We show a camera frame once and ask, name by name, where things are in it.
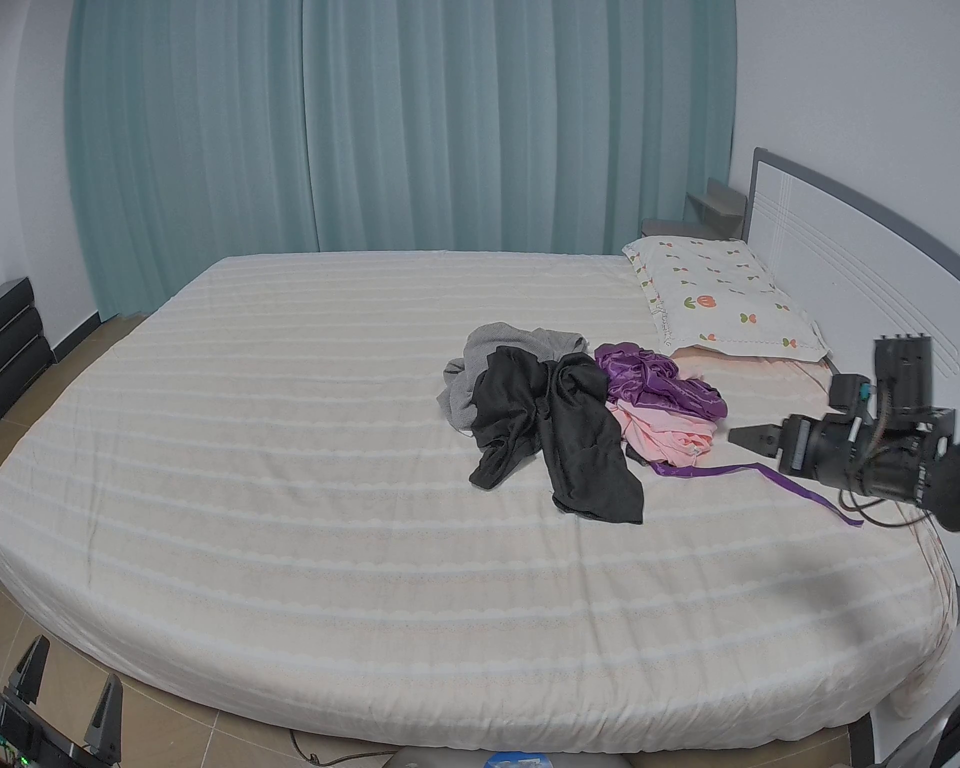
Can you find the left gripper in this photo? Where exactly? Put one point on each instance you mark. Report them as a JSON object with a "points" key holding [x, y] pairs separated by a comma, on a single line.
{"points": [[37, 739]]}

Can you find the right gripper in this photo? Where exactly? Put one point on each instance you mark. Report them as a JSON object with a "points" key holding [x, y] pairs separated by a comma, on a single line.
{"points": [[832, 454]]}

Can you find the black T-shirt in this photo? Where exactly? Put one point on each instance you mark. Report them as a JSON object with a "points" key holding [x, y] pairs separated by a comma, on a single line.
{"points": [[577, 435]]}

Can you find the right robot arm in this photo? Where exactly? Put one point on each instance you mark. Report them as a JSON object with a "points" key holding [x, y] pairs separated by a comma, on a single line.
{"points": [[904, 375]]}

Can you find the bed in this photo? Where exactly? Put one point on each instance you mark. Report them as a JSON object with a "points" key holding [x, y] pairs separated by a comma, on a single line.
{"points": [[300, 450]]}

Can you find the pink garment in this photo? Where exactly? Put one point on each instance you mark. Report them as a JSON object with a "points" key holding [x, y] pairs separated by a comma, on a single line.
{"points": [[660, 439]]}

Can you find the white printed pillow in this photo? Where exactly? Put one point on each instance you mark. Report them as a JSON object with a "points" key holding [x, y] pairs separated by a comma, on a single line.
{"points": [[720, 292]]}

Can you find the purple garment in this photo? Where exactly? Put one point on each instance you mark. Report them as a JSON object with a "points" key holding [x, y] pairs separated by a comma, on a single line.
{"points": [[637, 375]]}

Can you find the grey bedside table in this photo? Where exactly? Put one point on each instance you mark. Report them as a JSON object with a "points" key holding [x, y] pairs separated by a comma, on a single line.
{"points": [[712, 206]]}

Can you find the grey garment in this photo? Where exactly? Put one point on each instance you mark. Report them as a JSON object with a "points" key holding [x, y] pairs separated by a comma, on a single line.
{"points": [[495, 337]]}

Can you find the black chest of drawers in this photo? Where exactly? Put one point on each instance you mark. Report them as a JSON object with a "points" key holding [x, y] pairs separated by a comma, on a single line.
{"points": [[22, 337]]}

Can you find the blue-green curtain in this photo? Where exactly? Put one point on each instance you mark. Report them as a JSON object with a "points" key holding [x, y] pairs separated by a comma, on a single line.
{"points": [[187, 150], [525, 127]]}

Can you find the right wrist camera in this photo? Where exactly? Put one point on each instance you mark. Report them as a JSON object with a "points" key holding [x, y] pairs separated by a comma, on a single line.
{"points": [[847, 390]]}

